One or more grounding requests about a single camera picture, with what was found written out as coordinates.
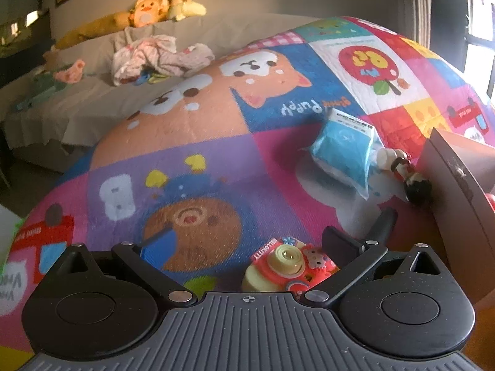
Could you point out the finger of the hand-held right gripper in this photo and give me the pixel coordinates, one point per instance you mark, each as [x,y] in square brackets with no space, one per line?
[384,224]

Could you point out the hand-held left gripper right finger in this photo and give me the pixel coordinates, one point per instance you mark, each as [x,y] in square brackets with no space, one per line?
[340,244]

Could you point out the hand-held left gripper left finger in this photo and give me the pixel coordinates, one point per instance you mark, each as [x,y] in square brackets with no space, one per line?
[158,247]

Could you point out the pink cream toy camera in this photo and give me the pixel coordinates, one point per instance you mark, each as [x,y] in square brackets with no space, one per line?
[282,266]

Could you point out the blue tissue packet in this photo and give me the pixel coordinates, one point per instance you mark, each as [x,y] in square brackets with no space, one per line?
[340,147]

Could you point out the colourful cartoon play mat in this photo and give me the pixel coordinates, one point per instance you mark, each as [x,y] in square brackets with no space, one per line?
[270,170]

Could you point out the grey sofa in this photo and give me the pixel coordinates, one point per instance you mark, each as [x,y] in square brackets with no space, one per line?
[77,108]

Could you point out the colourful small toy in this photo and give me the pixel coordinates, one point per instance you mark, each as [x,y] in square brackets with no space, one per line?
[149,78]

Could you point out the pile of pink clothes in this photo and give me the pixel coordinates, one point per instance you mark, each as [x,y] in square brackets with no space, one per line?
[154,54]

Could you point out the teal cloth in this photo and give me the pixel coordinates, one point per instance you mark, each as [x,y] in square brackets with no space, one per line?
[38,92]

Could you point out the small pink soft toy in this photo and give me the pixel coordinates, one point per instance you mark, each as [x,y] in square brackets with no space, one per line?
[71,71]

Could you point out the bright window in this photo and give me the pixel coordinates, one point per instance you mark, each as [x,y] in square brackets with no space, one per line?
[481,27]

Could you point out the orange yellow plush toy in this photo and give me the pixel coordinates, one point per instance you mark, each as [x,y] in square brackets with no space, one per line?
[149,9]

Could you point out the dark shelf unit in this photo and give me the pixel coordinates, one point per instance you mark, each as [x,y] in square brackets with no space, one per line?
[23,27]

